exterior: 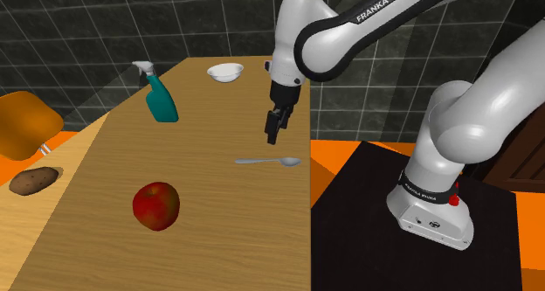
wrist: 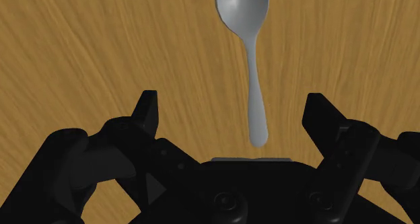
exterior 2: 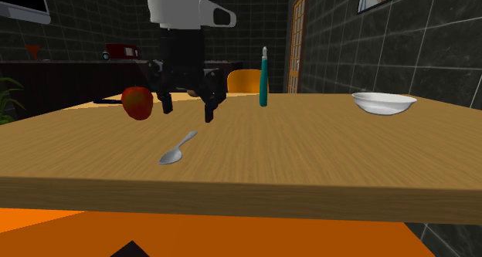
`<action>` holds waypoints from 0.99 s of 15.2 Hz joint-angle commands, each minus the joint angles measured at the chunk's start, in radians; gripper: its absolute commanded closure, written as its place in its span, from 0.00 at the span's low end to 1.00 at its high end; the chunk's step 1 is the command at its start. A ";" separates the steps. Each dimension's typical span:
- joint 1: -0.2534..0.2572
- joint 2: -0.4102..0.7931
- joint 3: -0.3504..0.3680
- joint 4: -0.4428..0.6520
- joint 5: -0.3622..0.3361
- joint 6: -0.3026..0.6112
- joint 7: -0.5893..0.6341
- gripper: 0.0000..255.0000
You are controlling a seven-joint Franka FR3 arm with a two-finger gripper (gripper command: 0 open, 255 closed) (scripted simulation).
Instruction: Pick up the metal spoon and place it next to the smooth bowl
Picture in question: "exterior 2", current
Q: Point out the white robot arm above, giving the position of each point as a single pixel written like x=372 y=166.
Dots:
x=173 y=4

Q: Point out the wooden glazed door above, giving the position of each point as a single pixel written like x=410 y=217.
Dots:
x=297 y=41

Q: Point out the black knife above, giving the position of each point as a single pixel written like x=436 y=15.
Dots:
x=107 y=101

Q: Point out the green house plant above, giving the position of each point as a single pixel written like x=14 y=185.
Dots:
x=6 y=102

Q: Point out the teal bottle with white cap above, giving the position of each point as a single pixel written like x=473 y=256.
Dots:
x=263 y=79

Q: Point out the wooden table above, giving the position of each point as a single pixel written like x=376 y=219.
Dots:
x=286 y=151

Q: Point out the dark kitchen counter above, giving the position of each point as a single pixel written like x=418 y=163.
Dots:
x=75 y=79

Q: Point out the silver spoon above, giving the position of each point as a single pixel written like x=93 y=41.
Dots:
x=171 y=156

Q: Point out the white bowl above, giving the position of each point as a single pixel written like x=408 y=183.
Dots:
x=382 y=102

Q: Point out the white framed window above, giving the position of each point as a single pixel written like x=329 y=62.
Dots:
x=22 y=0

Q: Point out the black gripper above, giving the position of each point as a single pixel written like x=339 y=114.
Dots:
x=181 y=49

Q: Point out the yellow chair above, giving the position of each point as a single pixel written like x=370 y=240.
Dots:
x=243 y=81

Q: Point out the red apple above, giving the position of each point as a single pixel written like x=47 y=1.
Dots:
x=137 y=102

